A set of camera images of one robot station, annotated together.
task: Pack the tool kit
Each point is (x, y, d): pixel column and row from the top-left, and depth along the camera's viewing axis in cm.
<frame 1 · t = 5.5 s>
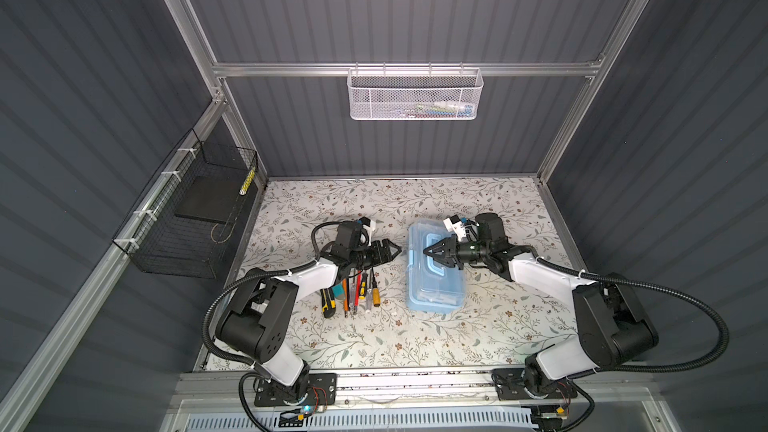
left hand: (394, 252, 89), fingers open
right hand: (429, 256, 82), fingers closed
light blue plastic tool box: (433, 286, 84), point 9 cm above the table
red handled hex key: (357, 289, 92), on the table
yellow black screwdriver: (363, 286, 91), point 2 cm above the table
orange handled black screwdriver: (376, 292, 91), on the table
clear handled small screwdriver: (369, 300, 90), on the table

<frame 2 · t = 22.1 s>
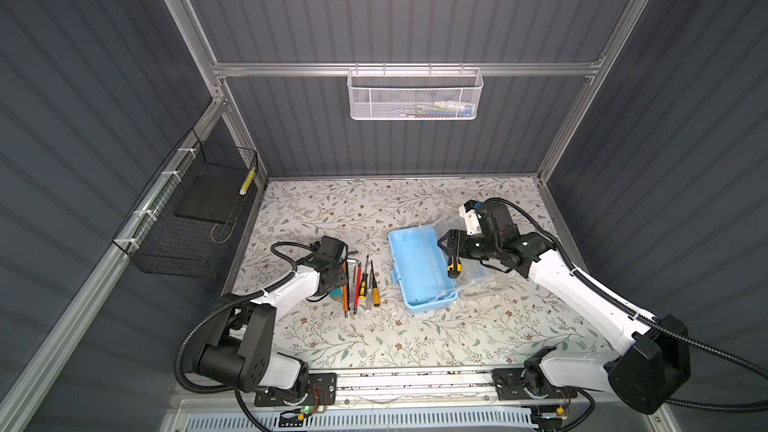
left hand: (335, 279, 91), fingers open
right hand: (448, 245, 80), fingers open
light blue plastic tool box: (421, 267, 93), point 4 cm above the table
yellow black utility knife: (454, 267, 88), point 9 cm above the table
the other named things where they were.

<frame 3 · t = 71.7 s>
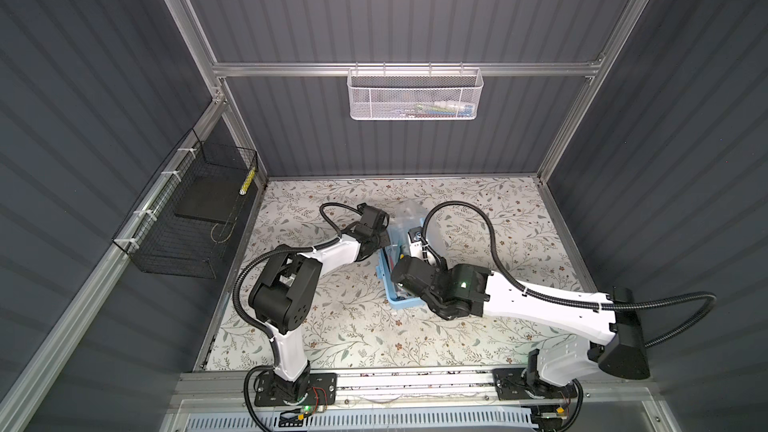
left hand: (384, 235, 97), fingers closed
right hand: (415, 266, 74), fingers closed
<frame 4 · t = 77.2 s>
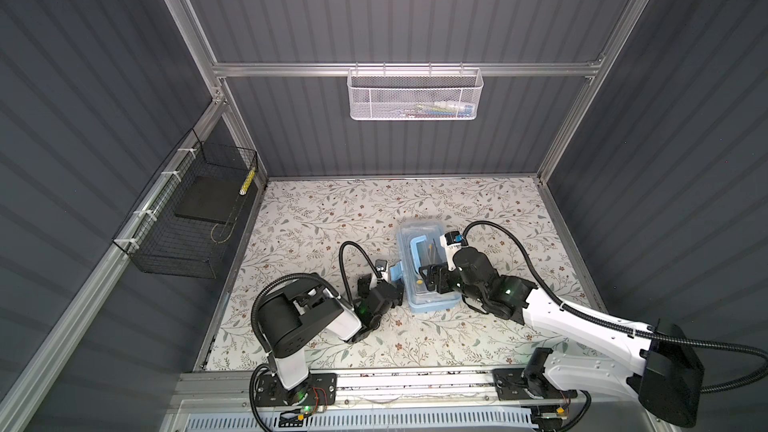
left hand: (387, 278, 93), fingers open
right hand: (432, 270, 79), fingers open
light blue plastic tool box: (420, 245, 89), point 12 cm above the table
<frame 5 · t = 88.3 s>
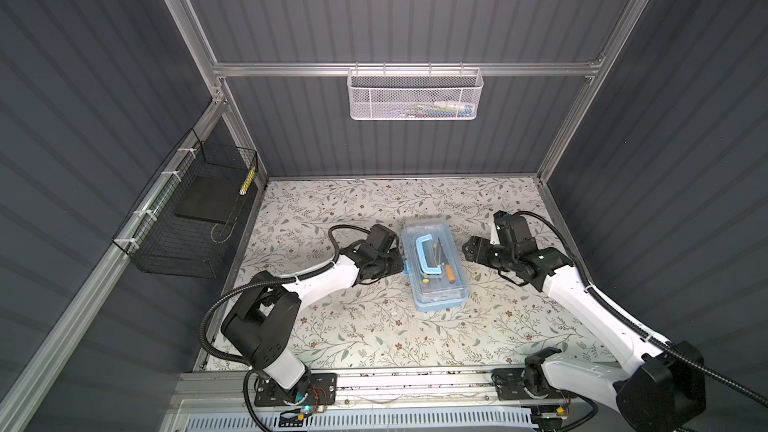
left hand: (404, 263, 88), fingers open
right hand: (476, 251, 82), fingers open
